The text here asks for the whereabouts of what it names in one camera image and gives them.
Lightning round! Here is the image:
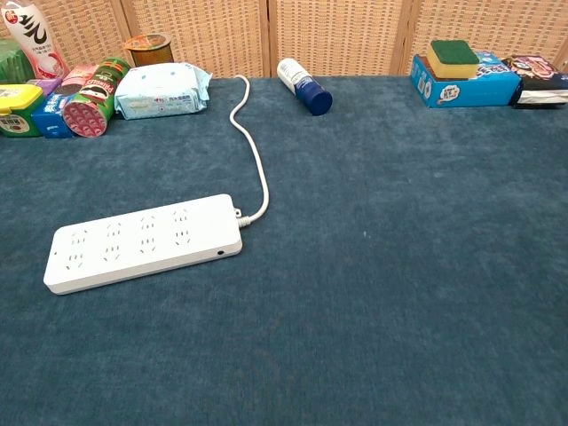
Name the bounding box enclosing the white power strip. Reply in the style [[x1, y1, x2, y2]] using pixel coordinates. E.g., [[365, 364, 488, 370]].
[[43, 193, 244, 296]]

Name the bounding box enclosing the white bottle blue cap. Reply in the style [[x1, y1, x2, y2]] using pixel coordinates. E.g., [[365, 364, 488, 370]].
[[276, 58, 334, 117]]

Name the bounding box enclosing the light blue wet wipes pack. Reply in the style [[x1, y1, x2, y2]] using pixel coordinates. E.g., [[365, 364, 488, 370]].
[[114, 61, 214, 122]]

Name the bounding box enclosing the woven rattan folding screen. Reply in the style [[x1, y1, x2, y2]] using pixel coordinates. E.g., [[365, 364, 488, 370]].
[[0, 0, 568, 79]]

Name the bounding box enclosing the green Pringles can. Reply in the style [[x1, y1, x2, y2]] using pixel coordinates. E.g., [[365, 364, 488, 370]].
[[62, 56, 132, 139]]

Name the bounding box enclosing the blue cardboard box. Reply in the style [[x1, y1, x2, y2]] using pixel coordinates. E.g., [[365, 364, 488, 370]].
[[410, 50, 523, 109]]

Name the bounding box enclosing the yellow green scrub sponge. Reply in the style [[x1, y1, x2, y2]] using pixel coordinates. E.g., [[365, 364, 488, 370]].
[[426, 39, 481, 81]]

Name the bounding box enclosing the pink snack packet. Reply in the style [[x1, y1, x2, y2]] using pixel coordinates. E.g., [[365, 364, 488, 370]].
[[60, 63, 99, 89]]

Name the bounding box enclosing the small blue cookie box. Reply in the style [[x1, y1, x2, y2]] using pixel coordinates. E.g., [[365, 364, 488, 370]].
[[30, 91, 76, 140]]

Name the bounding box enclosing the purple snack packet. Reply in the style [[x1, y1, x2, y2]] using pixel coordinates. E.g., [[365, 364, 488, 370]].
[[26, 77, 63, 98]]

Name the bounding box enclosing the green tub yellow lid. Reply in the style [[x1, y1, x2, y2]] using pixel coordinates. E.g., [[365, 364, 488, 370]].
[[0, 83, 46, 138]]

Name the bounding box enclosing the black pink snack bag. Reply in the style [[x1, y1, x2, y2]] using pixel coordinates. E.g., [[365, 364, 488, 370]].
[[502, 54, 568, 110]]

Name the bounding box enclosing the white pink drink bottle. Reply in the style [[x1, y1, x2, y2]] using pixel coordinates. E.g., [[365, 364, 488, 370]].
[[1, 0, 71, 81]]

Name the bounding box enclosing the green ridged container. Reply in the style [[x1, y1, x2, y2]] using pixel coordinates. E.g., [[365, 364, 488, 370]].
[[0, 38, 36, 85]]

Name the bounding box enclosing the white power cable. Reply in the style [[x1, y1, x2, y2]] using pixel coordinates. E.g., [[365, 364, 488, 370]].
[[228, 74, 271, 228]]

